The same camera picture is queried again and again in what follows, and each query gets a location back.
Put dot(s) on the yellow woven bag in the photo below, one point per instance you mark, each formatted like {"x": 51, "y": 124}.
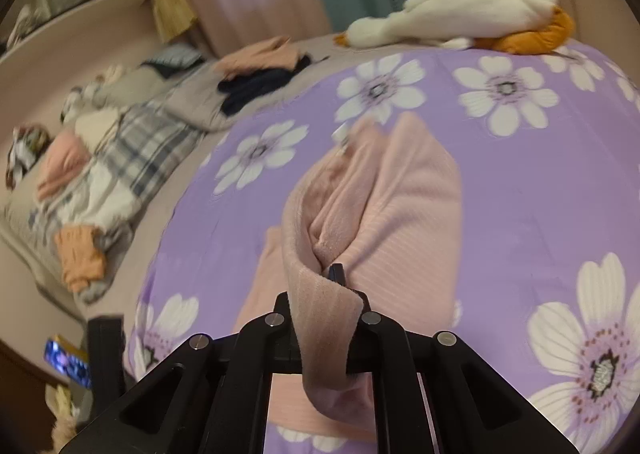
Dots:
{"x": 172, "y": 9}

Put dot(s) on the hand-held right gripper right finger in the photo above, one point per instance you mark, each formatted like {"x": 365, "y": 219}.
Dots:
{"x": 337, "y": 274}

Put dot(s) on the peach garment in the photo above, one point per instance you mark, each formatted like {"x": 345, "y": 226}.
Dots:
{"x": 260, "y": 56}

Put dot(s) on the white goose plush toy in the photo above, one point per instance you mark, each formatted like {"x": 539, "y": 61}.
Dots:
{"x": 475, "y": 9}

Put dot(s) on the grey plaid blanket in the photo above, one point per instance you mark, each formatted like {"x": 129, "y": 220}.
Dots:
{"x": 145, "y": 144}

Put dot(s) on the navy garment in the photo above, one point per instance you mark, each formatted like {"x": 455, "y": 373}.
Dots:
{"x": 255, "y": 84}

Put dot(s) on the grey blue folded cloth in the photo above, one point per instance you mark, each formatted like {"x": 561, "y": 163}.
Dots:
{"x": 175, "y": 56}

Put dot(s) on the orange striped cloth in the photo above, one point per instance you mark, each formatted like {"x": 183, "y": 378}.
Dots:
{"x": 80, "y": 259}

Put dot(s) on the black white patterned cloth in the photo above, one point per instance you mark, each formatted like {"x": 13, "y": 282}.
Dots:
{"x": 25, "y": 154}

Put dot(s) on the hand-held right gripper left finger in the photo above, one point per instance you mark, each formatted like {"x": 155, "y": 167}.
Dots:
{"x": 280, "y": 316}

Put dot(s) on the purple floral blanket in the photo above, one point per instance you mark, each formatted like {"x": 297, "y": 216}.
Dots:
{"x": 500, "y": 194}

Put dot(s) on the pink striped knit top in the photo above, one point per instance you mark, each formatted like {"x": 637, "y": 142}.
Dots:
{"x": 400, "y": 214}

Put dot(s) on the beige quilt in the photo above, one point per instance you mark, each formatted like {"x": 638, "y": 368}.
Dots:
{"x": 200, "y": 99}

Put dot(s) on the pink folded cloth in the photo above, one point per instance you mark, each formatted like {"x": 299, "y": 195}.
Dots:
{"x": 65, "y": 159}

